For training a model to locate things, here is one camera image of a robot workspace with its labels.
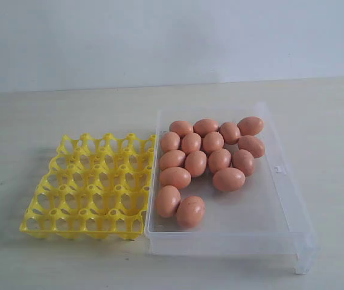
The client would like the clear plastic storage box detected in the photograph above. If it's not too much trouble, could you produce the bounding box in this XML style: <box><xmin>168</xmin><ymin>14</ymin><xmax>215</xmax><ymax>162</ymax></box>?
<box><xmin>144</xmin><ymin>103</ymin><xmax>317</xmax><ymax>274</ymax></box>

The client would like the yellow plastic egg tray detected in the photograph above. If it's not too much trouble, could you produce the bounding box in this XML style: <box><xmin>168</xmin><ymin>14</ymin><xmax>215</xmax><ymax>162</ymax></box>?
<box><xmin>19</xmin><ymin>133</ymin><xmax>156</xmax><ymax>240</ymax></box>

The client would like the brown egg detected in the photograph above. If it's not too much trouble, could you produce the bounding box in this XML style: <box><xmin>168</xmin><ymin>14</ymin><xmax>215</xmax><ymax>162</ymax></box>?
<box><xmin>160</xmin><ymin>131</ymin><xmax>180</xmax><ymax>153</ymax></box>
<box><xmin>232</xmin><ymin>149</ymin><xmax>255</xmax><ymax>176</ymax></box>
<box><xmin>193</xmin><ymin>118</ymin><xmax>219</xmax><ymax>138</ymax></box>
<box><xmin>184</xmin><ymin>150</ymin><xmax>207</xmax><ymax>178</ymax></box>
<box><xmin>181</xmin><ymin>132</ymin><xmax>202</xmax><ymax>155</ymax></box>
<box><xmin>238</xmin><ymin>135</ymin><xmax>265</xmax><ymax>158</ymax></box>
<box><xmin>202</xmin><ymin>132</ymin><xmax>225</xmax><ymax>155</ymax></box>
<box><xmin>212</xmin><ymin>167</ymin><xmax>246</xmax><ymax>192</ymax></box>
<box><xmin>176</xmin><ymin>195</ymin><xmax>205</xmax><ymax>229</ymax></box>
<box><xmin>219</xmin><ymin>122</ymin><xmax>241</xmax><ymax>145</ymax></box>
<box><xmin>170</xmin><ymin>120</ymin><xmax>194</xmax><ymax>138</ymax></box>
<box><xmin>208</xmin><ymin>148</ymin><xmax>231</xmax><ymax>173</ymax></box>
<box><xmin>159</xmin><ymin>167</ymin><xmax>191</xmax><ymax>189</ymax></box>
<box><xmin>237</xmin><ymin>116</ymin><xmax>264</xmax><ymax>136</ymax></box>
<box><xmin>159</xmin><ymin>150</ymin><xmax>186</xmax><ymax>170</ymax></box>
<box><xmin>156</xmin><ymin>185</ymin><xmax>181</xmax><ymax>218</ymax></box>

